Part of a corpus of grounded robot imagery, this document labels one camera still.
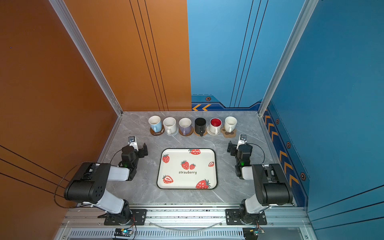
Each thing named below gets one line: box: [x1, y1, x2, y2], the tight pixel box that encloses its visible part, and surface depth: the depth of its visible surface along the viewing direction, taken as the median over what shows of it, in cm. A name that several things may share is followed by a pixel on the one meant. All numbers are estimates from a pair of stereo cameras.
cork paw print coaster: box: [220, 127, 237, 138], surface depth 107 cm
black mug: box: [195, 117, 207, 137], surface depth 104 cm
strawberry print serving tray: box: [156, 148, 219, 190], surface depth 91 cm
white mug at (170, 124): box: [163, 116, 177, 135], surface depth 104 cm
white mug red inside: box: [209, 117, 222, 135], surface depth 105 cm
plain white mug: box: [224, 116, 238, 133], surface depth 104 cm
